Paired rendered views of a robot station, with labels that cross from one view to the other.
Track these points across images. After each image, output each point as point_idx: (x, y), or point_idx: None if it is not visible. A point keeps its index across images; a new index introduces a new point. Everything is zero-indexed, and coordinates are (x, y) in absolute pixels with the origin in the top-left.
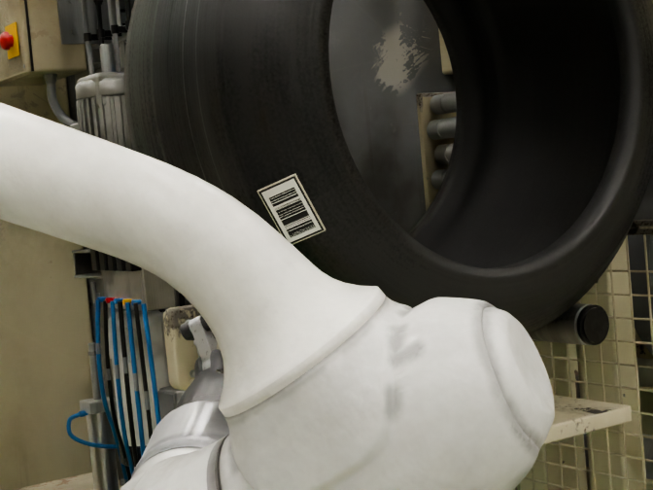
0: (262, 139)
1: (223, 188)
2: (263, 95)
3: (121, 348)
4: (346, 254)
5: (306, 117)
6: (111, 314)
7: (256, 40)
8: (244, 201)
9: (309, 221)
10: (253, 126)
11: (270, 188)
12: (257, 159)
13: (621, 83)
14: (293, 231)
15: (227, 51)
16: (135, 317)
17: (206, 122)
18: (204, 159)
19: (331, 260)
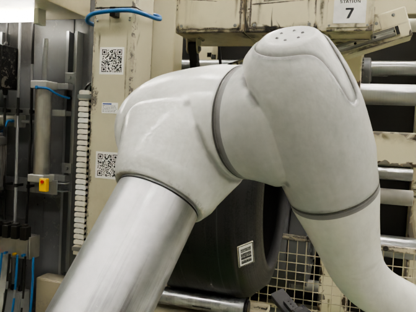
0: (244, 226)
1: (216, 242)
2: (248, 210)
3: (7, 277)
4: (254, 269)
5: (257, 218)
6: (0, 259)
7: (248, 187)
8: (227, 249)
9: (250, 258)
10: (242, 221)
11: (242, 246)
12: (240, 234)
13: (280, 190)
14: (243, 262)
15: (238, 190)
16: (24, 263)
17: (219, 216)
18: (209, 230)
19: (249, 272)
